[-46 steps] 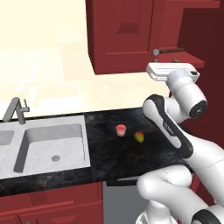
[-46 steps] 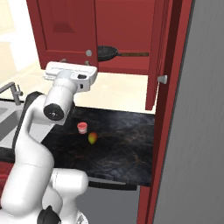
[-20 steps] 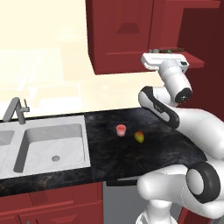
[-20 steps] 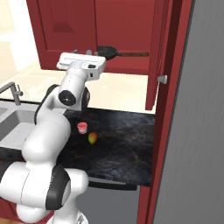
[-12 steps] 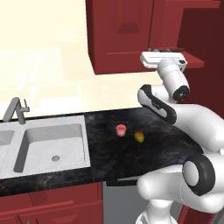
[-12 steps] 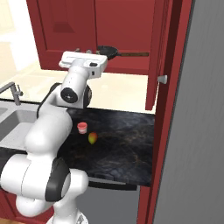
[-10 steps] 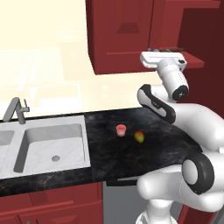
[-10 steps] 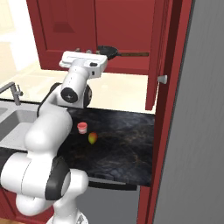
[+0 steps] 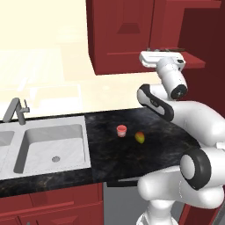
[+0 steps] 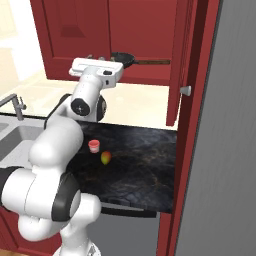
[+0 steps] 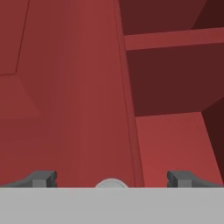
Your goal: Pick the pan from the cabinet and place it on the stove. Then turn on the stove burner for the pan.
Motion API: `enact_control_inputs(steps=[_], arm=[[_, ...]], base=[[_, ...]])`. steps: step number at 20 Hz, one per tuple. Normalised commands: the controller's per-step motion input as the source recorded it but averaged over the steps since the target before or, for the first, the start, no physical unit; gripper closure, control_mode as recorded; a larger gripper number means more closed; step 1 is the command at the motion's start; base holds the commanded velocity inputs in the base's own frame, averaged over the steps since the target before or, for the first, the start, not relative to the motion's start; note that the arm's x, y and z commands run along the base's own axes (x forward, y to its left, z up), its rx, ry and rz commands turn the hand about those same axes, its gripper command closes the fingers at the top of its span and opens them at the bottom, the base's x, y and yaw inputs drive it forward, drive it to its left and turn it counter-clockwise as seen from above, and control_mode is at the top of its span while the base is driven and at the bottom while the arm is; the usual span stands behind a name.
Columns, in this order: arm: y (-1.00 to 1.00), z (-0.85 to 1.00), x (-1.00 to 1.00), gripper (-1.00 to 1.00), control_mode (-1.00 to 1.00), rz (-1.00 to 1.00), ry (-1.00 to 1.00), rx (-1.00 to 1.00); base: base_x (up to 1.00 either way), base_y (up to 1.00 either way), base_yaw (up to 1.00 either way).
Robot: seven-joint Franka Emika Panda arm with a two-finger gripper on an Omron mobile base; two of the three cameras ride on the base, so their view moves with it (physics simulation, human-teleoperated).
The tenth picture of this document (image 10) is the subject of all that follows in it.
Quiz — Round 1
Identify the grey fridge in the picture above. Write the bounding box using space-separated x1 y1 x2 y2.
174 0 256 256

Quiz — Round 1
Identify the grey dishwasher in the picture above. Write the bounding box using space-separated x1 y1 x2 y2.
84 202 162 256

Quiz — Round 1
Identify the steel sink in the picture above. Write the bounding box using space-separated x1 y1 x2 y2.
0 122 47 170

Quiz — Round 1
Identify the black pan with wooden handle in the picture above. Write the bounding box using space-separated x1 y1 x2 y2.
110 51 171 70

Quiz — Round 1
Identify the red open cabinet door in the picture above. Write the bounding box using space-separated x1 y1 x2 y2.
165 0 199 127

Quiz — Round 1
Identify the red tall side panel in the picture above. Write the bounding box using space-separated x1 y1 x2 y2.
155 0 222 256

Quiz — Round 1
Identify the grey tap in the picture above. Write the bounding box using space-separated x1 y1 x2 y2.
0 93 28 122

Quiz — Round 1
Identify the silver cabinet door knob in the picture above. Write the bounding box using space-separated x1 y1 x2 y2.
179 85 193 97

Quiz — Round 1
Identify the red closed cabinet door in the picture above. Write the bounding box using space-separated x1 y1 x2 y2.
29 0 112 81

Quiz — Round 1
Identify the black dishwasher handle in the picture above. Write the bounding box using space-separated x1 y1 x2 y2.
99 206 158 220

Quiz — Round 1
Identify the red wall cabinet carcass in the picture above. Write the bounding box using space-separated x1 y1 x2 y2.
108 0 179 87

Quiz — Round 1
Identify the pink cup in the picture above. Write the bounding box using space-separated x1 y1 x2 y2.
88 139 101 154

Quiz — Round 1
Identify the green red mango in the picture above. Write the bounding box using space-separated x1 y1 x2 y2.
100 150 113 166

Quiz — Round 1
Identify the red base cabinet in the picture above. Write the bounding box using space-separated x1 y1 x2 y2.
0 206 64 256

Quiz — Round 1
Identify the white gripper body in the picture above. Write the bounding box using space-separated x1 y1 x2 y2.
68 57 125 79

